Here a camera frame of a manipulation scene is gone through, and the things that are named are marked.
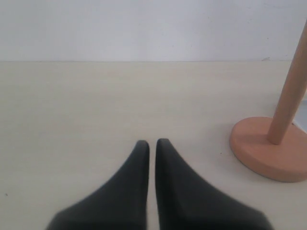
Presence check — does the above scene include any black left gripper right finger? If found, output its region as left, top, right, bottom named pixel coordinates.
left=155, top=138, right=272, bottom=230

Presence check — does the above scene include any wooden paper towel holder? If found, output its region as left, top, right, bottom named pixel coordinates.
left=229, top=28, right=307, bottom=183

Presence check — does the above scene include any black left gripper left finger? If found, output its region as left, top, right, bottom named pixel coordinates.
left=47, top=140, right=150, bottom=230

